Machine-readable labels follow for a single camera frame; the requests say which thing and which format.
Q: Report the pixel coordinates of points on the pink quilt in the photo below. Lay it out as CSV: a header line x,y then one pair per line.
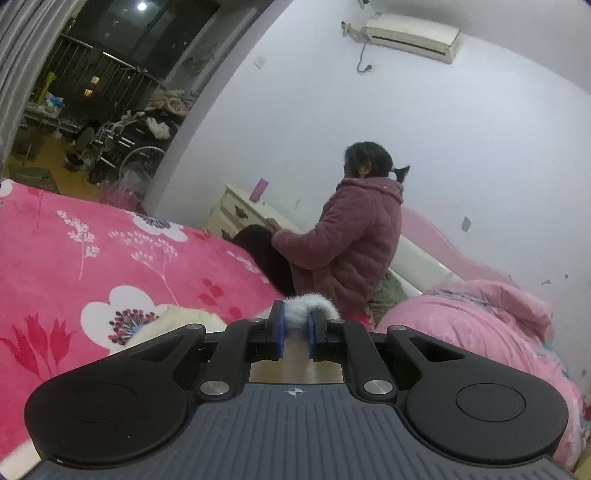
x,y
461,318

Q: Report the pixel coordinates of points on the grey curtain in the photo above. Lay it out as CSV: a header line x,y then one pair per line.
x,y
18,55

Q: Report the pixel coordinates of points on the pink floral blanket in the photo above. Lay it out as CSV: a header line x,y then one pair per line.
x,y
92,277

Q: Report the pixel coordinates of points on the metal balcony railing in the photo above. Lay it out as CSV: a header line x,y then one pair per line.
x,y
115,74

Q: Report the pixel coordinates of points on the clear plastic bag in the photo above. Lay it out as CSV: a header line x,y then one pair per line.
x,y
129,187

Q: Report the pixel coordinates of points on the green floor mat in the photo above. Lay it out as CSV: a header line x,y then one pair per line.
x,y
34,177

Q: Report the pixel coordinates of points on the white air conditioner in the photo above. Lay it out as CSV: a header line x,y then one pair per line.
x,y
411,32

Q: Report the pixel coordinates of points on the heap of laundry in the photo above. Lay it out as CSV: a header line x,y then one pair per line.
x,y
171,106

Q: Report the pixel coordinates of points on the white nightstand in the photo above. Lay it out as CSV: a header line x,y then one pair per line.
x,y
231,207

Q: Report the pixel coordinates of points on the wheelchair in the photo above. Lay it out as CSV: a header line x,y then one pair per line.
x,y
138,157

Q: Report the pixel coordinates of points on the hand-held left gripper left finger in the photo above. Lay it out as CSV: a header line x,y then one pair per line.
x,y
278,327

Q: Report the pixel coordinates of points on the white knit sweater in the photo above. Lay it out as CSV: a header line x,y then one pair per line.
x,y
300,307

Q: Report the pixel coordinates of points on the purple cup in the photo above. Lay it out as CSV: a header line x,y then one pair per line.
x,y
259,190

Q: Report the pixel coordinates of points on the pink and white headboard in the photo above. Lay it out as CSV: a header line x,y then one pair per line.
x,y
434,240

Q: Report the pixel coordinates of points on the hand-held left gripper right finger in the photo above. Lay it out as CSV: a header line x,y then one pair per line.
x,y
313,332

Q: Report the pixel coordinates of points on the white wall switch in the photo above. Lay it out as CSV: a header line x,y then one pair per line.
x,y
262,62

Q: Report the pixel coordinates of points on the green patterned pillow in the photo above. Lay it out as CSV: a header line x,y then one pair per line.
x,y
392,295

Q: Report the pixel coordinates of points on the smartphone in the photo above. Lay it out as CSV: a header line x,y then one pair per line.
x,y
274,224

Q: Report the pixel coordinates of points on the yellow-green bottle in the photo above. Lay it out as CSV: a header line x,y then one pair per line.
x,y
46,85

